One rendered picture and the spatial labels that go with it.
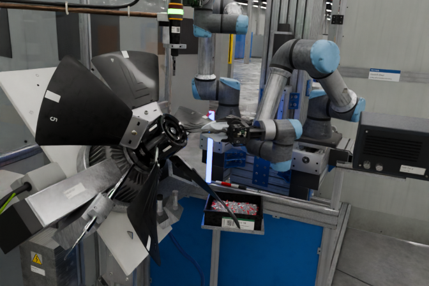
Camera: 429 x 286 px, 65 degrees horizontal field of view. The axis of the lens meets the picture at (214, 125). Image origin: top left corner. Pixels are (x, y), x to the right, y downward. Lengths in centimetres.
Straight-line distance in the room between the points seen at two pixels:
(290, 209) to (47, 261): 90
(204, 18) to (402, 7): 170
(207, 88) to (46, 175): 111
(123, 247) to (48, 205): 31
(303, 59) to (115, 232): 87
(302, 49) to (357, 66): 146
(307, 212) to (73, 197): 92
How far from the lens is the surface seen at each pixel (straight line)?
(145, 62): 118
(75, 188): 90
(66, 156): 109
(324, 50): 128
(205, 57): 180
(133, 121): 96
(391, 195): 299
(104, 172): 97
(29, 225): 81
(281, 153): 125
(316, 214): 145
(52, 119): 85
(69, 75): 88
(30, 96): 115
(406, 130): 128
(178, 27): 105
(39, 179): 91
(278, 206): 146
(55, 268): 124
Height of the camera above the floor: 150
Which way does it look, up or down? 15 degrees down
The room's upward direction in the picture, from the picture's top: 3 degrees clockwise
